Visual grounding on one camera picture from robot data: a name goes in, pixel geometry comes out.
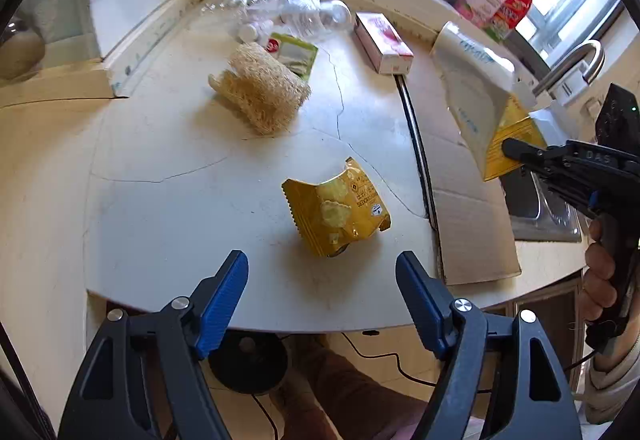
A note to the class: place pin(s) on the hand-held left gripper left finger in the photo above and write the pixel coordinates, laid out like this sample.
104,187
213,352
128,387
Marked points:
222,302

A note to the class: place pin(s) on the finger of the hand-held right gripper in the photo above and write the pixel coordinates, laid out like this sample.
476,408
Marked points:
570,195
525,151

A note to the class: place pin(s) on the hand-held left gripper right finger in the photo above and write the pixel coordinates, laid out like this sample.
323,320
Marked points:
425,305

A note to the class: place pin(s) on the white plastic pouch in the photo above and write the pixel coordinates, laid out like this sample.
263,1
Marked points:
470,85

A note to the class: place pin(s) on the yellow snack packet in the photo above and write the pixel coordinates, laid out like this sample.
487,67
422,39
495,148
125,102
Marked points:
330,215

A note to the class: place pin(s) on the pink white carton box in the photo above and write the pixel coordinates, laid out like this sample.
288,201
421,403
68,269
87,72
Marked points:
382,40

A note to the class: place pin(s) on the person's right forearm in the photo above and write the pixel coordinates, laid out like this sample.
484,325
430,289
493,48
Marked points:
615,385

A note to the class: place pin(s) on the person's right hand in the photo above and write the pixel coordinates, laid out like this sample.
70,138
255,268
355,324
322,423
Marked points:
597,290

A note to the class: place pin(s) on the steel sink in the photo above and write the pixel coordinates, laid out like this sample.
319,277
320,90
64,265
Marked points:
540,215

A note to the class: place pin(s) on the round black stool base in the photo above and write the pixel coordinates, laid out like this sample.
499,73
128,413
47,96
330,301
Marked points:
250,370

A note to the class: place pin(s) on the flat cardboard sheet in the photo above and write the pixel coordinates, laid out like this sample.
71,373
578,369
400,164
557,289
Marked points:
465,220

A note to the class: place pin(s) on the metal faucet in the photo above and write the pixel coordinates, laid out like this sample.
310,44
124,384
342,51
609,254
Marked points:
590,53

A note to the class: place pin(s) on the kitchen cabinet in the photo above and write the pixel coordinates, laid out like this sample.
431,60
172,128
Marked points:
545,320

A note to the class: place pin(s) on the person's leg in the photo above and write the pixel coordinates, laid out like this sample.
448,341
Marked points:
340,395

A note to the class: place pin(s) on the beige loofah sponge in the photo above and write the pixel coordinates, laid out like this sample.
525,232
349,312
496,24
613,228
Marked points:
265,90

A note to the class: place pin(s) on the clear plastic bottle white cap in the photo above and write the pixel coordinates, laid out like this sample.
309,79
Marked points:
320,18

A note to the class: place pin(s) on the green sachet packet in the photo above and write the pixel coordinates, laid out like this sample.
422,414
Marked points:
295,55

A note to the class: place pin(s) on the metal pot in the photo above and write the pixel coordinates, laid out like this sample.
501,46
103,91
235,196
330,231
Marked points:
20,55

